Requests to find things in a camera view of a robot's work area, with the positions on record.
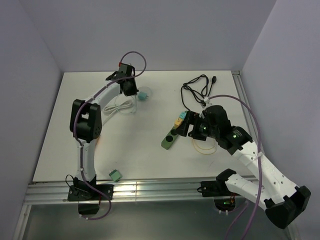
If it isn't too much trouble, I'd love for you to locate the white power strip cord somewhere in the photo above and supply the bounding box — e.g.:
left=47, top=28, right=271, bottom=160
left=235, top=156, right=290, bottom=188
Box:
left=101, top=98, right=136, bottom=126

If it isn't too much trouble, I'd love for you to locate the green power strip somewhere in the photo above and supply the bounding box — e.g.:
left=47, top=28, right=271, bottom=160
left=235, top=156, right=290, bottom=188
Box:
left=161, top=124, right=178, bottom=150

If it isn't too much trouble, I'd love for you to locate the black power cord with plug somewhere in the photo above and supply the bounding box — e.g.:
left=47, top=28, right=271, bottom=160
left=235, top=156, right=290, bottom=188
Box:
left=180, top=74, right=217, bottom=112

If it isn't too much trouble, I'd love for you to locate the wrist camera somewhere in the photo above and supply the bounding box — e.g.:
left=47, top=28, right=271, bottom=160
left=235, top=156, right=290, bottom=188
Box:
left=200, top=97, right=211, bottom=109
left=118, top=62, right=136, bottom=78

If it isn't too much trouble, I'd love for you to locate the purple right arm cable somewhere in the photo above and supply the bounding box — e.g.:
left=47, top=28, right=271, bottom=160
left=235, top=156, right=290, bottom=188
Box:
left=203, top=94, right=263, bottom=240

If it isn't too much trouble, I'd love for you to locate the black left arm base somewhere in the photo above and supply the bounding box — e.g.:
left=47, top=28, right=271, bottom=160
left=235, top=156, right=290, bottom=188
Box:
left=65, top=174, right=114, bottom=221

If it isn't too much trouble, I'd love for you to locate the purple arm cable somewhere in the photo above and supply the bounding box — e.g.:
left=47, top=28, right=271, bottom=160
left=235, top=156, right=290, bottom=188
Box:
left=72, top=51, right=147, bottom=221
left=203, top=94, right=263, bottom=240

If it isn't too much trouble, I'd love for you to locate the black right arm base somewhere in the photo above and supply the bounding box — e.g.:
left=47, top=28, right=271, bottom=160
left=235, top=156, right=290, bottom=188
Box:
left=196, top=180, right=248, bottom=216

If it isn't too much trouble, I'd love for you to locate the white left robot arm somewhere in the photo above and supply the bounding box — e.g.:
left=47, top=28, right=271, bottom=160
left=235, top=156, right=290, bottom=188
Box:
left=69, top=62, right=138, bottom=200

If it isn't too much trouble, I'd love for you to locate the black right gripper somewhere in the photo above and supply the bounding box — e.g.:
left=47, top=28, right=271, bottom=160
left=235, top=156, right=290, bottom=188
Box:
left=174, top=110, right=219, bottom=141

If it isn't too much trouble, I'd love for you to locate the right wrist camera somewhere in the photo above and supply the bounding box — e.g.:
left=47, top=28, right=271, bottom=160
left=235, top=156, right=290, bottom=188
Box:
left=200, top=97, right=211, bottom=109

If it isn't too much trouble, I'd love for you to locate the yellow charger plug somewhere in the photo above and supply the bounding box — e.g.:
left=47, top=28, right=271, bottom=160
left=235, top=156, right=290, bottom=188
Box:
left=174, top=117, right=183, bottom=128

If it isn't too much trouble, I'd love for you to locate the green charger plug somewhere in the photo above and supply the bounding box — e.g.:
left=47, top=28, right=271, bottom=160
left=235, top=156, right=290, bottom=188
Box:
left=109, top=169, right=123, bottom=183

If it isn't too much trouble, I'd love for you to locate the teal charger plug with cable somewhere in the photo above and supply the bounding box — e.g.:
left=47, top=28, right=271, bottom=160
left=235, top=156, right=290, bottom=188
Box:
left=113, top=86, right=152, bottom=116

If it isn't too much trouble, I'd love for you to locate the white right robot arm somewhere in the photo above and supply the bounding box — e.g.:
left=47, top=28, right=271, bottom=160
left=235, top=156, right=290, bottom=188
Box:
left=175, top=105, right=311, bottom=229

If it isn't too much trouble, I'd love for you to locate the teal dual usb charger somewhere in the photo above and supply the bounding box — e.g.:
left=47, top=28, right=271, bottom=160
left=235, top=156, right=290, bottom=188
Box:
left=179, top=111, right=187, bottom=120

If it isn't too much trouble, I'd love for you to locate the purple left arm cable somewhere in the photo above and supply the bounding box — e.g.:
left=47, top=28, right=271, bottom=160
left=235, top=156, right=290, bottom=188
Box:
left=72, top=51, right=147, bottom=221

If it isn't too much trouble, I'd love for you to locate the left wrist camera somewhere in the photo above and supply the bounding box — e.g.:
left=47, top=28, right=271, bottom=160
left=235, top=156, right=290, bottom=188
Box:
left=118, top=62, right=136, bottom=78

